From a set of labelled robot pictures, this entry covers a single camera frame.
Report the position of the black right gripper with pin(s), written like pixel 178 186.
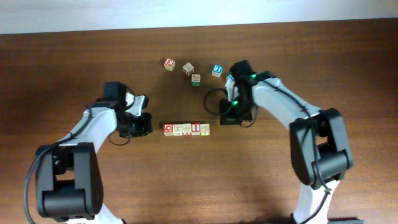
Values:
pixel 227 119

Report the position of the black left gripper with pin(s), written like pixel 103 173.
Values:
pixel 146 129

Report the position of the yellow bordered wooden block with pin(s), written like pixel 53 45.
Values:
pixel 205 129

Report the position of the red circle wooden block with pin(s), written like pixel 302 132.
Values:
pixel 168 129

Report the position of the red I wooden block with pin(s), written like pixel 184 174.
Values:
pixel 196 129

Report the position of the red bordered wooden block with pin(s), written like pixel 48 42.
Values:
pixel 186 129

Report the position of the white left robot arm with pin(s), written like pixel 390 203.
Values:
pixel 68 183

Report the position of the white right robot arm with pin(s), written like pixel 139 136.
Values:
pixel 319 148

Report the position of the blue H wooden block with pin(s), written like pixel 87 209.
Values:
pixel 230 80

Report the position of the blue L wooden block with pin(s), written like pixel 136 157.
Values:
pixel 217 71

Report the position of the green bordered wooden block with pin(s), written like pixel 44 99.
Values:
pixel 196 80

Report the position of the red 9 wooden block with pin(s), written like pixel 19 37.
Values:
pixel 188 69

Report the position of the red E wooden block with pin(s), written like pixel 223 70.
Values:
pixel 169 64

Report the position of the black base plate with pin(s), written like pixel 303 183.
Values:
pixel 346 221

